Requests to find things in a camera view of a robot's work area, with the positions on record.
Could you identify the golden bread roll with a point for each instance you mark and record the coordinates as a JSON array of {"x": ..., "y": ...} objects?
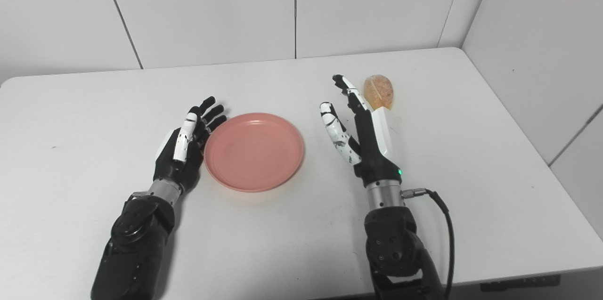
[{"x": 379, "y": 90}]

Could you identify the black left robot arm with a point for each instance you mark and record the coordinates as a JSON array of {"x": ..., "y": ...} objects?
[{"x": 134, "y": 248}]

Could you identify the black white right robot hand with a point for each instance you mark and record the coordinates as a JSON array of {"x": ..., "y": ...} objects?
[{"x": 374, "y": 158}]

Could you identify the pink round plate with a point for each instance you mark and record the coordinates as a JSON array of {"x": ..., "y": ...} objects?
[{"x": 254, "y": 151}]

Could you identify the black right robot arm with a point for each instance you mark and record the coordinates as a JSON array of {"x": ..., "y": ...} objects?
[{"x": 393, "y": 243}]

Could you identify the black table frame bar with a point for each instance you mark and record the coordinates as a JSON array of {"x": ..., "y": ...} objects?
[{"x": 520, "y": 283}]

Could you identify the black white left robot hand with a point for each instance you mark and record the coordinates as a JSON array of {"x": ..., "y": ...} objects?
[{"x": 172, "y": 168}]

